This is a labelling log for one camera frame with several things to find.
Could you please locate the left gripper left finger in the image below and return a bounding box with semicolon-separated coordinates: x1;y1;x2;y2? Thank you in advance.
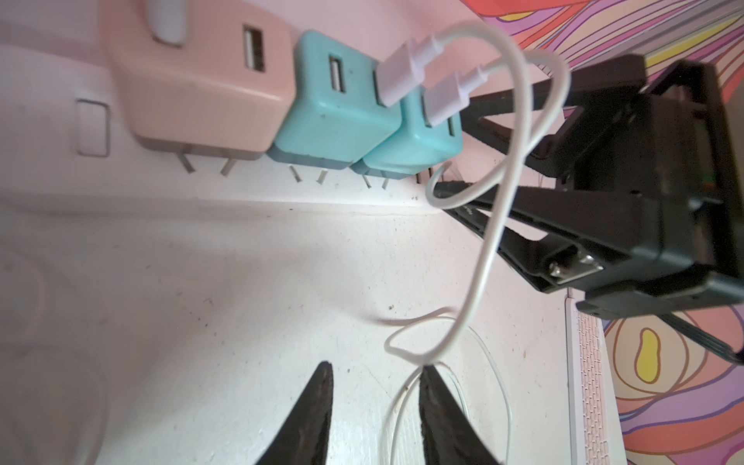
256;362;334;465

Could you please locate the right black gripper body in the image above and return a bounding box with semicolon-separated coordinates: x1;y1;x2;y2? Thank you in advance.
575;60;743;319

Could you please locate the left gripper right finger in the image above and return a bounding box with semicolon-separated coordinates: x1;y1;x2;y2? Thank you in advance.
418;365;499;465

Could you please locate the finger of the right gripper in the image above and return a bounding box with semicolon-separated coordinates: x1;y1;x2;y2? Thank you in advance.
434;179;664;294
458;53;647;178

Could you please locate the pink keyboard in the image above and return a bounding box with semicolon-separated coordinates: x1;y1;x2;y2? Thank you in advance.
565;290;627;464

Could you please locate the white cable of keyboard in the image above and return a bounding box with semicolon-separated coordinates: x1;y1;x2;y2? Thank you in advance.
422;48;574;210
374;19;536;367

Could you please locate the teal usb charger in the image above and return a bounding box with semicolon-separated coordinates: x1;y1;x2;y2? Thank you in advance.
267;30;402;170
351;86;463;179

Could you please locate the white power strip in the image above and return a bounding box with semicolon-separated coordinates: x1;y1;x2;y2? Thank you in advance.
1;1;467;214

